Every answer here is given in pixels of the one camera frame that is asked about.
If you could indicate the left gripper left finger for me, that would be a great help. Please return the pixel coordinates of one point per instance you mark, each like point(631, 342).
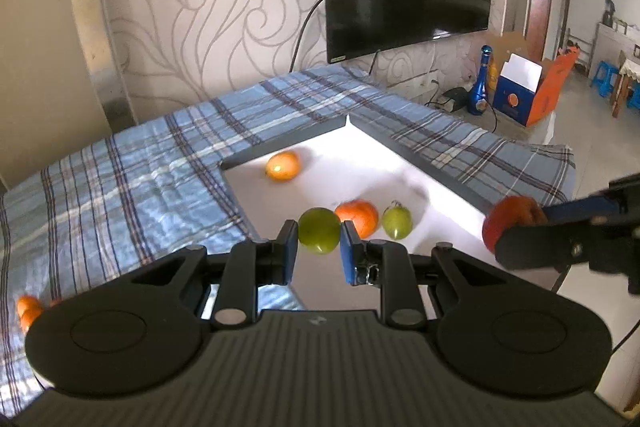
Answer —
point(248, 266)

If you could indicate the smooth orange fruit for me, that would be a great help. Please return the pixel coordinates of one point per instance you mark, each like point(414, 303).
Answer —
point(284, 166)

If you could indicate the green round fruit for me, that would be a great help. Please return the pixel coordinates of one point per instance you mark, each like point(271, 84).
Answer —
point(319, 230)

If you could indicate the orange tangerine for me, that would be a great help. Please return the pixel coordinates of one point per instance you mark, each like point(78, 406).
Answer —
point(363, 214)

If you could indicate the blue plaid cloth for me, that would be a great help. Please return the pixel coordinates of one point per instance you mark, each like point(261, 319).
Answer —
point(149, 190)

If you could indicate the orange and blue carton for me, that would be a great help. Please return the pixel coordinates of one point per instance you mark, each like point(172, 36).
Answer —
point(528, 91)

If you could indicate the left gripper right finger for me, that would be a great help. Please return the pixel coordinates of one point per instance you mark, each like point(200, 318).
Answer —
point(396, 273)

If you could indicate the blue plastic stool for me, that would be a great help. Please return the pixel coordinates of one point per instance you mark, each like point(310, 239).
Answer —
point(603, 78)

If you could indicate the blue glass bottle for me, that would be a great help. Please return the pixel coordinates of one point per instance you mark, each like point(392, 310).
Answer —
point(477, 96)

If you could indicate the dark box with white interior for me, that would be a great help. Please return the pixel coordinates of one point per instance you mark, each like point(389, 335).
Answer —
point(345, 159)

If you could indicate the red persimmon fruit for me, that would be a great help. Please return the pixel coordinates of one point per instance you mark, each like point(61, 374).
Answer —
point(512, 211)

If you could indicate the large orange with stem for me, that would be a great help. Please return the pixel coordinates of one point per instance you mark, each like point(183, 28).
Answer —
point(28, 308)

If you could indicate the black power adapter box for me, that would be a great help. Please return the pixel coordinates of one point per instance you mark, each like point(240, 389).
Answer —
point(454, 99)

